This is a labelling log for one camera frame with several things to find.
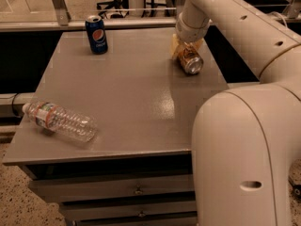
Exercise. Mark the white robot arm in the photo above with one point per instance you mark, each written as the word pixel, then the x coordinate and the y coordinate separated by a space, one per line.
pixel 245 139

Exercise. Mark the bottom grey drawer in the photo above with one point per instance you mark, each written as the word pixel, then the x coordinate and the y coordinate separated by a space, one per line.
pixel 190 221

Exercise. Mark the grey drawer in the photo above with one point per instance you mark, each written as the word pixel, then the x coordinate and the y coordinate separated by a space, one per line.
pixel 120 211
pixel 190 221
pixel 109 187

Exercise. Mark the grey drawer cabinet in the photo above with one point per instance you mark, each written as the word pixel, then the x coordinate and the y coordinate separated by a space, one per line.
pixel 144 106

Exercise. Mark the grey floor pipe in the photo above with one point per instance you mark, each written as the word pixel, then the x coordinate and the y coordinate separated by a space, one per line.
pixel 11 104

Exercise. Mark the orange soda can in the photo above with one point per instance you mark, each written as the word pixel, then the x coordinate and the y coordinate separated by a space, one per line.
pixel 190 60

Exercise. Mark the black caster wheel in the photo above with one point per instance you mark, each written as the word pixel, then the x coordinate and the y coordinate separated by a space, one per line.
pixel 295 188

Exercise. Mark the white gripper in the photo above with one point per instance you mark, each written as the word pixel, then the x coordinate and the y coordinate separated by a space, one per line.
pixel 190 33

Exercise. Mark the top grey drawer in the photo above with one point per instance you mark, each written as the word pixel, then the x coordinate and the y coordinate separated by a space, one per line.
pixel 109 187

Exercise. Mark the clear plastic water bottle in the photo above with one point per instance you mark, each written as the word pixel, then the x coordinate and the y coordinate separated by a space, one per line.
pixel 60 120

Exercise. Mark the middle grey drawer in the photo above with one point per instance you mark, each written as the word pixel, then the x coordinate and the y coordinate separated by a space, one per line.
pixel 120 211

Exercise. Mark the grey metal railing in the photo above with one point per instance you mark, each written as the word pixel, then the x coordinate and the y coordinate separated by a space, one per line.
pixel 193 17

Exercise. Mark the blue Pepsi can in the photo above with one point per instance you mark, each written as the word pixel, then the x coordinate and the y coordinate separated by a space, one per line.
pixel 96 34

